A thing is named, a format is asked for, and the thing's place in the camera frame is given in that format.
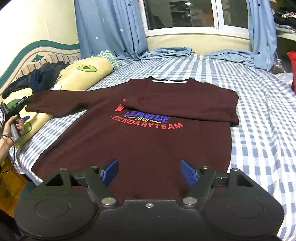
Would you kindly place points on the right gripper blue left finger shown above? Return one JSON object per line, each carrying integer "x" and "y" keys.
{"x": 98, "y": 181}

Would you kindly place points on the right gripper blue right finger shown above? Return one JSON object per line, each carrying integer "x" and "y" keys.
{"x": 200, "y": 180}

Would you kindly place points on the maroon printed t-shirt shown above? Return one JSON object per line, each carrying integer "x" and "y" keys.
{"x": 149, "y": 126}

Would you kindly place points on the person's left forearm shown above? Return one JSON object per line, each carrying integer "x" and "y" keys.
{"x": 3, "y": 148}

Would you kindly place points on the dark navy clothes pile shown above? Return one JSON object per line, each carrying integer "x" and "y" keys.
{"x": 38, "y": 80}

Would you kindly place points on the clothes pile on shelf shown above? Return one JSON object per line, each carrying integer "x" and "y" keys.
{"x": 284, "y": 18}

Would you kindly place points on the person's left hand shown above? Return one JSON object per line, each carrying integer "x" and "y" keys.
{"x": 13, "y": 121}

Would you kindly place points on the blue white checkered bedsheet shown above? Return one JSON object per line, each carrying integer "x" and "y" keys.
{"x": 263, "y": 143}

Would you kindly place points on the green trimmed headboard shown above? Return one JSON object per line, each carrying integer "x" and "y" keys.
{"x": 35, "y": 55}

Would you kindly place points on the yellow avocado print pillow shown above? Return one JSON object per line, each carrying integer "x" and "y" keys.
{"x": 78, "y": 76}

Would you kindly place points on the left blue star curtain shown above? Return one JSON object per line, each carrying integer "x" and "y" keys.
{"x": 116, "y": 26}

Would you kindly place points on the blue star curtain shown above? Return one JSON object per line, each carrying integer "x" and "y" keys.
{"x": 263, "y": 39}
{"x": 116, "y": 26}

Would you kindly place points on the red bag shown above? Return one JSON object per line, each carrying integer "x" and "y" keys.
{"x": 292, "y": 57}

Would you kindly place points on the white framed window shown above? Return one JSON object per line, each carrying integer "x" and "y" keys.
{"x": 224, "y": 18}

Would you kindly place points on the right blue star curtain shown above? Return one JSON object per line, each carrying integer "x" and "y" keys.
{"x": 263, "y": 39}

